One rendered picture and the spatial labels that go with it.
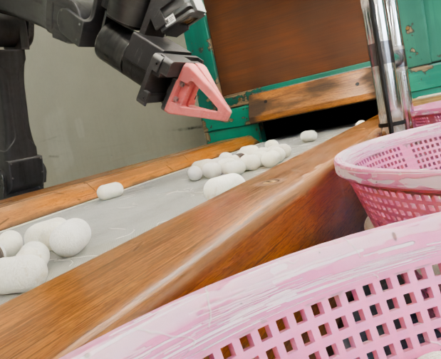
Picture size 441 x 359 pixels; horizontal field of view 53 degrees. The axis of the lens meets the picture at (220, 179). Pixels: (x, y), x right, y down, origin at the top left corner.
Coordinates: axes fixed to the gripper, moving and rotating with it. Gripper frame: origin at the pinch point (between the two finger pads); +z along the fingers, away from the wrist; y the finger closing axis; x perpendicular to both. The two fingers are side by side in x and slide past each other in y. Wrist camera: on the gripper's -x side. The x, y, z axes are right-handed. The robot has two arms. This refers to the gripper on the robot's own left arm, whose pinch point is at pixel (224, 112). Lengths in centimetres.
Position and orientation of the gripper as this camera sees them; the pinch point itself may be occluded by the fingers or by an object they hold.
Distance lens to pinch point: 55.1
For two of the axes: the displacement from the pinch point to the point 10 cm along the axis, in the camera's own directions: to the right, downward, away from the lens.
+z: 7.9, 5.5, -2.8
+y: 4.5, -2.0, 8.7
